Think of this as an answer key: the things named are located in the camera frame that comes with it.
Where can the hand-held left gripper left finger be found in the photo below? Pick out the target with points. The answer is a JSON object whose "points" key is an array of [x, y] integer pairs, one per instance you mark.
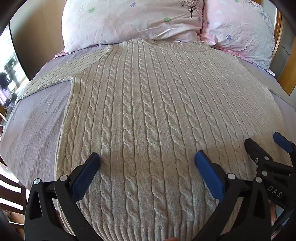
{"points": [[85, 177]]}

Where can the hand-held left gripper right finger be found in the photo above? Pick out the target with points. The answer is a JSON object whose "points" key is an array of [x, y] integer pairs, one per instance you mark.
{"points": [[209, 176]]}

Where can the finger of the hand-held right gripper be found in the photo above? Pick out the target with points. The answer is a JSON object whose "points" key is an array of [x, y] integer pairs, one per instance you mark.
{"points": [[255, 149], [281, 141]]}

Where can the lavender bed sheet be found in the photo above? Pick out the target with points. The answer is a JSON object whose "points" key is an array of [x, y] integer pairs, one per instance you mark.
{"points": [[34, 129]]}

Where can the dark wooden chair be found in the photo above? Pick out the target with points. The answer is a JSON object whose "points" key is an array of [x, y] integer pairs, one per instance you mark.
{"points": [[11, 197]]}

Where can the wooden headboard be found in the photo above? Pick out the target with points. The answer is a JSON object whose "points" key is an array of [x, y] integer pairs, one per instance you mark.
{"points": [[286, 58]]}

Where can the pink floral pillow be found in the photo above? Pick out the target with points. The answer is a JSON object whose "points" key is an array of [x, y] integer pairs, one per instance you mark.
{"points": [[240, 30]]}

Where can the window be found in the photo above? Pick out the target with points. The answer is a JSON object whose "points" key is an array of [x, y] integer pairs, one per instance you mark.
{"points": [[10, 71]]}

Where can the white floral pillow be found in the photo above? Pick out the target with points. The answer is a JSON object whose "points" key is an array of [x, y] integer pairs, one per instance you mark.
{"points": [[120, 20]]}

